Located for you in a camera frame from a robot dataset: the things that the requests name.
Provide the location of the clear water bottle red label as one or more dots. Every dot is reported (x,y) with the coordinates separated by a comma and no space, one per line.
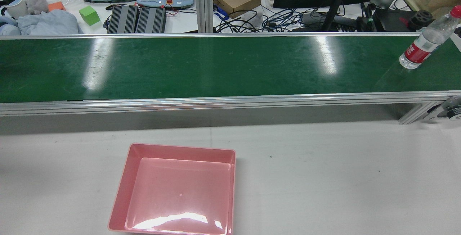
(425,42)

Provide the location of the pink plastic basket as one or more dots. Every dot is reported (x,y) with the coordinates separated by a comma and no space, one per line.
(180,191)

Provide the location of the pale blue round object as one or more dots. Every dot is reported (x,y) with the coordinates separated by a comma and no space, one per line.
(8,28)

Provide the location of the green conveyor belt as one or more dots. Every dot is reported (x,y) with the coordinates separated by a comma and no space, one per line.
(216,66)

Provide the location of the aluminium profile beam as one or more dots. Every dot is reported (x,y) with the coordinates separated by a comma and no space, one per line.
(203,4)

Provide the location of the grey ribbed power box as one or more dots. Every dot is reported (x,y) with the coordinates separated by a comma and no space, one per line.
(151,19)
(122,19)

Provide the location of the black monitor stand pole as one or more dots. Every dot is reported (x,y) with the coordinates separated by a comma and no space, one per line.
(336,4)

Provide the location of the green foam cube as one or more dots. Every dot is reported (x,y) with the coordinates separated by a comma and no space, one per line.
(89,15)

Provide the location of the black electronics box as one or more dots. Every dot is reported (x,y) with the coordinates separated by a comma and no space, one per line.
(390,21)

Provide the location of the pale blue cloth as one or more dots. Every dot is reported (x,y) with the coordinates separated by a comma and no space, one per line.
(50,22)

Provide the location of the orange block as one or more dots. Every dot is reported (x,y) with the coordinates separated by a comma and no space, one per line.
(57,6)

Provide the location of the grey plush toy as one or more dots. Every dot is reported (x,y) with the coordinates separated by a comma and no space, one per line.
(37,4)

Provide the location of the white conveyor speed controller box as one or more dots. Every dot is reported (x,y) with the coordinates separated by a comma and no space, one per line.
(452,105)

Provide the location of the white cup black band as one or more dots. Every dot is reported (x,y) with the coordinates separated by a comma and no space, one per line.
(14,6)

